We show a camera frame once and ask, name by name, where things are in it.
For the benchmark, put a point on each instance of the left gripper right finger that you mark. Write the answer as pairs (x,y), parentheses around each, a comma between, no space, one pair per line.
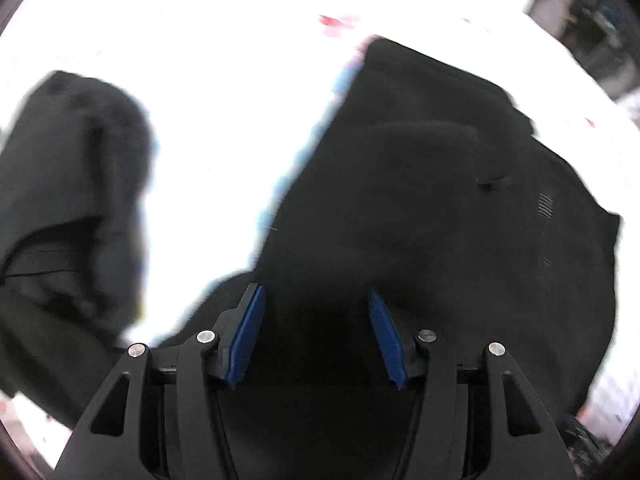
(483,422)

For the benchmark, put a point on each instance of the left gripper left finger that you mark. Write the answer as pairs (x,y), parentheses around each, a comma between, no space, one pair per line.
(157,414)

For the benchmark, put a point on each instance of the black fleece jacket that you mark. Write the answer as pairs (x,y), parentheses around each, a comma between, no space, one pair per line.
(428,187)

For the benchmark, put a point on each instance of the blue checkered cartoon blanket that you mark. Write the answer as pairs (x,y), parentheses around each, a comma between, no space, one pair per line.
(237,93)

